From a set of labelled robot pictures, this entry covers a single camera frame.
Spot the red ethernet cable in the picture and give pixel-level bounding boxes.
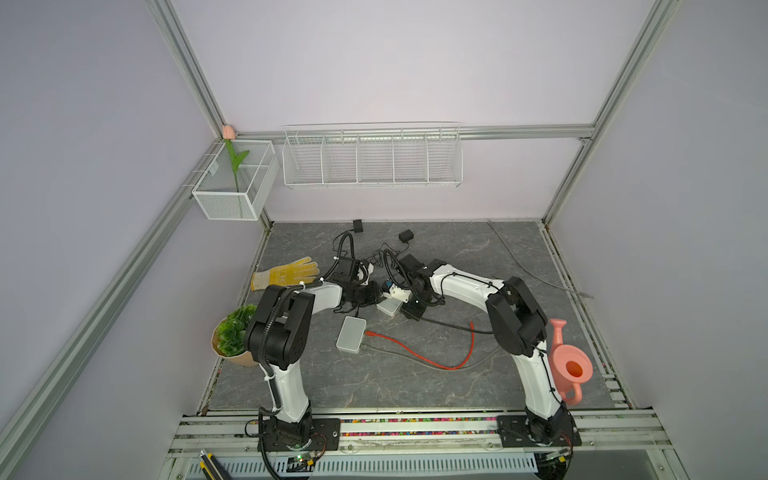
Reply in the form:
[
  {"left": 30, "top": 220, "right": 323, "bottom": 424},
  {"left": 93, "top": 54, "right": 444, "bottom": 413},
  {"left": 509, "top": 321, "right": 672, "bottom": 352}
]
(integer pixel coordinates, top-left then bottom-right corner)
[{"left": 364, "top": 320, "right": 476, "bottom": 371}]

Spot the long white wire basket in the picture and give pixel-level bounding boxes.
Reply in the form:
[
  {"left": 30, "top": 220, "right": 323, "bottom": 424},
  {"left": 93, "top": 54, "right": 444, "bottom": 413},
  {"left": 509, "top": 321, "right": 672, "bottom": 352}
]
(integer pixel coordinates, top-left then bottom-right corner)
[{"left": 282, "top": 123, "right": 464, "bottom": 189}]

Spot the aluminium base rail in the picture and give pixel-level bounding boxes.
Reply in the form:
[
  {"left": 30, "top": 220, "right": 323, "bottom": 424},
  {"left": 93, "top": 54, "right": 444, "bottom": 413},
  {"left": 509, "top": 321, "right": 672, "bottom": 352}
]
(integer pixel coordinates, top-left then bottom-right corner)
[{"left": 160, "top": 410, "right": 687, "bottom": 479}]

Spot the black ethernet cable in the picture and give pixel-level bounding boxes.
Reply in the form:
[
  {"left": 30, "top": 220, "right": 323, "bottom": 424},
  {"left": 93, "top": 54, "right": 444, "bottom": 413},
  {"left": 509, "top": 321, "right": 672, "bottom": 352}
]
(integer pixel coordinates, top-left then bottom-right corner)
[{"left": 419, "top": 316, "right": 496, "bottom": 336}]

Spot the small white mesh basket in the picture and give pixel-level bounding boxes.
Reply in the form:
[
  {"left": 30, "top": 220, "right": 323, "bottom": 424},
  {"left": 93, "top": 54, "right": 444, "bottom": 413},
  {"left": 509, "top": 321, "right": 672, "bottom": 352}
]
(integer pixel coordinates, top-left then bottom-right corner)
[{"left": 192, "top": 140, "right": 279, "bottom": 221}]

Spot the yellow white work glove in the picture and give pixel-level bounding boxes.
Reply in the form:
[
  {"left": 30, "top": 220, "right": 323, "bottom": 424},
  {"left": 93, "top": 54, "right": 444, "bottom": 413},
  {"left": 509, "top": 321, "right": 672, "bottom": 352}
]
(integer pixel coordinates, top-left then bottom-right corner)
[{"left": 250, "top": 256, "right": 320, "bottom": 291}]

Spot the artificial pink tulip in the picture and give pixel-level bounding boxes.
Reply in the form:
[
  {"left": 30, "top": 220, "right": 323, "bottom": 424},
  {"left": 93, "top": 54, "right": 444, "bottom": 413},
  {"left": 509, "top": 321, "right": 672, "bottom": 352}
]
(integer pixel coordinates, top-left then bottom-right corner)
[{"left": 221, "top": 125, "right": 250, "bottom": 192}]

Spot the white network switch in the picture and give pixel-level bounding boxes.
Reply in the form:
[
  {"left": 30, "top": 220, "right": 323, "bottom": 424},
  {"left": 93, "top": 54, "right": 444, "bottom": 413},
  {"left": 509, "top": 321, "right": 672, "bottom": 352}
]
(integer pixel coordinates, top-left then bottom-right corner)
[
  {"left": 376, "top": 297, "right": 403, "bottom": 317},
  {"left": 336, "top": 316, "right": 367, "bottom": 354}
]

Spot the pink watering can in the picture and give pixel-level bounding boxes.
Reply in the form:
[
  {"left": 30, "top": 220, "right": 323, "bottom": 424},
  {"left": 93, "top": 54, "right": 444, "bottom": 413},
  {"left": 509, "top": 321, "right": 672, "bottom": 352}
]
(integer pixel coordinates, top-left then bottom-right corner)
[{"left": 548, "top": 319, "right": 594, "bottom": 406}]

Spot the black power adapter cable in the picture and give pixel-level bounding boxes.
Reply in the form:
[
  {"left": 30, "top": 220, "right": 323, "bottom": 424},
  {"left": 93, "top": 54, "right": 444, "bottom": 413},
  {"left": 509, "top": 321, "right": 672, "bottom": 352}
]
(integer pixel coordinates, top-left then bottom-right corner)
[
  {"left": 365, "top": 229, "right": 416, "bottom": 271},
  {"left": 332, "top": 218, "right": 367, "bottom": 265}
]

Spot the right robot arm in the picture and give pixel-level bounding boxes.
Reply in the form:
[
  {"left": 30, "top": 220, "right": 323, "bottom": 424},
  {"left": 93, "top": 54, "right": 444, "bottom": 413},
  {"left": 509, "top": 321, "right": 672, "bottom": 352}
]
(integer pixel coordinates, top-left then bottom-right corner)
[{"left": 385, "top": 254, "right": 581, "bottom": 447}]

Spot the potted green plant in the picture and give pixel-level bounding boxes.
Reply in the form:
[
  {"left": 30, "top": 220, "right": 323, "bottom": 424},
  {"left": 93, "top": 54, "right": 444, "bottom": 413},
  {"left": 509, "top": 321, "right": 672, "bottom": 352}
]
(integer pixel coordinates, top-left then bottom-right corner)
[{"left": 211, "top": 304, "right": 258, "bottom": 367}]

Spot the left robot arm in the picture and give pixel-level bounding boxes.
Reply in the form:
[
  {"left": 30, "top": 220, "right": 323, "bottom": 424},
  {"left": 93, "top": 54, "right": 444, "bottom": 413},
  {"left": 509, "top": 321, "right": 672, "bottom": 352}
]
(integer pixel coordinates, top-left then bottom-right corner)
[{"left": 244, "top": 230, "right": 380, "bottom": 451}]

